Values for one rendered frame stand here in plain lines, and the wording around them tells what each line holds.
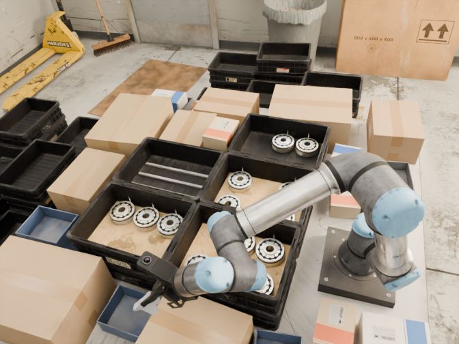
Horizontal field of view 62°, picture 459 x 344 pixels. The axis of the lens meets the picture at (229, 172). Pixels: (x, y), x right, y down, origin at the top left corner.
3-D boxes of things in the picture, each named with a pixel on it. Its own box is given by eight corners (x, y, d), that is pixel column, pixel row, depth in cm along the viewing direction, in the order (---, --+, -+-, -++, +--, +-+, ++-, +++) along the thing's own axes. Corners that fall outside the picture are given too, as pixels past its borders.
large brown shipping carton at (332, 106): (347, 119, 212) (352, 89, 198) (345, 155, 192) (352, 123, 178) (275, 114, 221) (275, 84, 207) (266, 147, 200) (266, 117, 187)
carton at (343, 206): (329, 190, 176) (330, 178, 171) (356, 192, 174) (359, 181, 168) (328, 216, 165) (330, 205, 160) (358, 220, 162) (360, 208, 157)
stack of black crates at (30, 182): (62, 188, 271) (35, 138, 240) (98, 194, 263) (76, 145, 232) (24, 232, 244) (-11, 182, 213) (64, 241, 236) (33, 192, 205)
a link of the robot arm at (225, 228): (363, 126, 99) (197, 215, 101) (388, 153, 91) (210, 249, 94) (366, 153, 107) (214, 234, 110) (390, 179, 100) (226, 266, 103)
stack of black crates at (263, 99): (301, 121, 305) (304, 84, 282) (294, 145, 285) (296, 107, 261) (253, 115, 316) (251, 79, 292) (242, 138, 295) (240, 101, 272)
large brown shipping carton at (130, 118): (129, 121, 226) (119, 93, 212) (176, 126, 220) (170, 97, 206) (96, 168, 199) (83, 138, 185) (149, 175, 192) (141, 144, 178)
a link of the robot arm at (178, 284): (175, 282, 88) (192, 254, 93) (167, 284, 92) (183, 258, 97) (199, 302, 90) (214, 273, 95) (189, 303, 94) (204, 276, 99)
